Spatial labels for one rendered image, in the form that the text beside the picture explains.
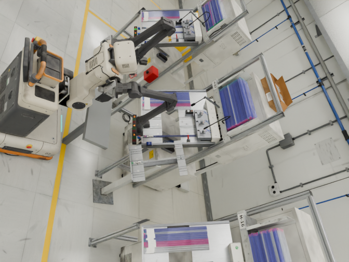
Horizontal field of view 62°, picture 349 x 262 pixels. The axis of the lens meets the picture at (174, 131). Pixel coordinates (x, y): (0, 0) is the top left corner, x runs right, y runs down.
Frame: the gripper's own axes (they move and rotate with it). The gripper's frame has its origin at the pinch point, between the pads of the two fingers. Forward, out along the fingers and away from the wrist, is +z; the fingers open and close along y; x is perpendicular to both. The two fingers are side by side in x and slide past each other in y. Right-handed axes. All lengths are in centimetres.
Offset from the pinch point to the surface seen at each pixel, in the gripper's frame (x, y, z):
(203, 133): -62, -1, -4
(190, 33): -62, 146, -8
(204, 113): -66, 24, -4
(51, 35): 106, 144, -4
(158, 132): -17.8, 5.1, 1.6
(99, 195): 43, -36, 56
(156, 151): -16.5, 1.0, 30.6
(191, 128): -52, 10, 2
